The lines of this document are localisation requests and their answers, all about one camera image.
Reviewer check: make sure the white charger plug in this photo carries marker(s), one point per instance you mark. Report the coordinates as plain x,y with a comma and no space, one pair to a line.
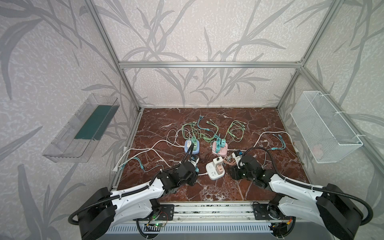
218,161

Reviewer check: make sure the green charger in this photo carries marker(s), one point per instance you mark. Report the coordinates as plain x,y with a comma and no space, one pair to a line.
195,143

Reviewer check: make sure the white power strip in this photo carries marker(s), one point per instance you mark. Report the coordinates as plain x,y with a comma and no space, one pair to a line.
212,172

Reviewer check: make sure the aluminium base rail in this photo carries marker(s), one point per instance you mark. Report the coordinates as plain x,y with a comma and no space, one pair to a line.
226,212

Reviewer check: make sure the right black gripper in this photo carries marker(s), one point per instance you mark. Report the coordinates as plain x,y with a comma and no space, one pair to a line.
237,162

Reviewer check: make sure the white wire basket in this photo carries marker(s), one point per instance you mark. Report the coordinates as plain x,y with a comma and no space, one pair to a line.
327,134

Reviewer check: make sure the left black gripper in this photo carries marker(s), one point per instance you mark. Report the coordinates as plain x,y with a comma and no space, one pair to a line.
191,162

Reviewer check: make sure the pink charger plug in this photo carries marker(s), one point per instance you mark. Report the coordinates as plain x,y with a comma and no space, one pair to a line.
220,169

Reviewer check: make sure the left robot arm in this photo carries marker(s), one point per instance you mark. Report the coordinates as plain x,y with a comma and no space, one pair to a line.
105,209

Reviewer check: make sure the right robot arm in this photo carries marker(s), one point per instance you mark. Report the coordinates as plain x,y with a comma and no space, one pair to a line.
340,213

